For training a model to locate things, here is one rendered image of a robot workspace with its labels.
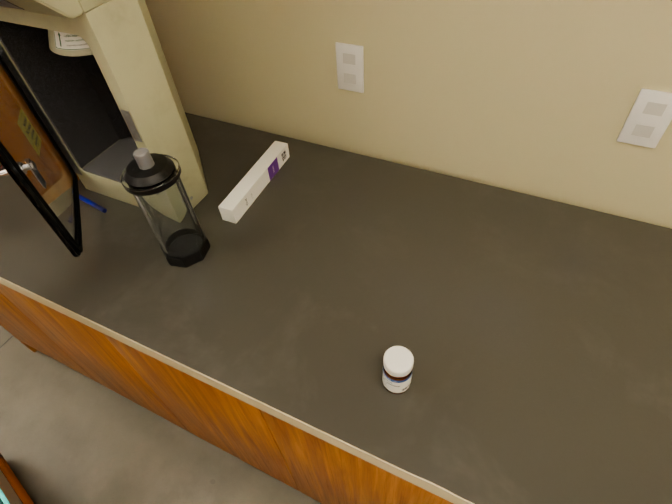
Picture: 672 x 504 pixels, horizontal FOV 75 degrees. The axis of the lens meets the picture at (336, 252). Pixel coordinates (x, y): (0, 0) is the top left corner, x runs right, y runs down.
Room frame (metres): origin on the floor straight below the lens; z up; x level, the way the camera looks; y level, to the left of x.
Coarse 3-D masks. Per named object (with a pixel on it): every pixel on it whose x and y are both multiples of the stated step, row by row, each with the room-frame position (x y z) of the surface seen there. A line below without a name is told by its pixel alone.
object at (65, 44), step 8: (48, 32) 0.89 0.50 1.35; (56, 32) 0.87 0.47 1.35; (56, 40) 0.87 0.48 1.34; (64, 40) 0.86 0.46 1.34; (72, 40) 0.86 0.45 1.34; (80, 40) 0.86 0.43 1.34; (56, 48) 0.87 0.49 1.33; (64, 48) 0.86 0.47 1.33; (72, 48) 0.85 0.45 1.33; (80, 48) 0.85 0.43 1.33; (88, 48) 0.85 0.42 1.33; (72, 56) 0.85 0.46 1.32
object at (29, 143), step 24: (0, 72) 0.87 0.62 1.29; (0, 96) 0.79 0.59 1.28; (0, 120) 0.72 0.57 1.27; (24, 120) 0.83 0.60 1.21; (24, 144) 0.75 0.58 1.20; (48, 144) 0.87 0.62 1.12; (48, 168) 0.79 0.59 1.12; (24, 192) 0.63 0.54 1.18; (48, 192) 0.71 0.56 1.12; (72, 192) 0.83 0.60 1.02; (72, 216) 0.74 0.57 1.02
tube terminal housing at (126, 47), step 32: (96, 0) 0.80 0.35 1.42; (128, 0) 0.86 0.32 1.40; (64, 32) 0.82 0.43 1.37; (96, 32) 0.78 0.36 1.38; (128, 32) 0.83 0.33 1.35; (128, 64) 0.81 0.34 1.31; (160, 64) 0.87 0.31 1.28; (128, 96) 0.79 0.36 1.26; (160, 96) 0.85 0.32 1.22; (160, 128) 0.82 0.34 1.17; (192, 160) 0.86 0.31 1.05; (192, 192) 0.83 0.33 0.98
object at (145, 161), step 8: (136, 152) 0.68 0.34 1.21; (144, 152) 0.68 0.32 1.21; (136, 160) 0.67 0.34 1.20; (144, 160) 0.67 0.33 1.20; (152, 160) 0.68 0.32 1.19; (160, 160) 0.69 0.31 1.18; (168, 160) 0.69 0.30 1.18; (128, 168) 0.68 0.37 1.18; (136, 168) 0.67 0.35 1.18; (144, 168) 0.67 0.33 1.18; (152, 168) 0.67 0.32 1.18; (160, 168) 0.67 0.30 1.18; (168, 168) 0.67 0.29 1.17; (128, 176) 0.65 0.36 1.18; (136, 176) 0.65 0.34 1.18; (144, 176) 0.65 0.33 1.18; (152, 176) 0.65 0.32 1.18; (160, 176) 0.65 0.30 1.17; (168, 176) 0.66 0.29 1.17; (136, 184) 0.64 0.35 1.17; (144, 184) 0.64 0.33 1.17; (152, 184) 0.64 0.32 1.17
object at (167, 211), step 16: (176, 160) 0.71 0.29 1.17; (128, 192) 0.64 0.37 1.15; (160, 192) 0.64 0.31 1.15; (176, 192) 0.66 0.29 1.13; (144, 208) 0.64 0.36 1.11; (160, 208) 0.64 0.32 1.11; (176, 208) 0.65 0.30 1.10; (160, 224) 0.63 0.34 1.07; (176, 224) 0.64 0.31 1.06; (192, 224) 0.66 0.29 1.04; (160, 240) 0.64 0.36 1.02; (176, 240) 0.64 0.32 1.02; (192, 240) 0.65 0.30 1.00; (176, 256) 0.63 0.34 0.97
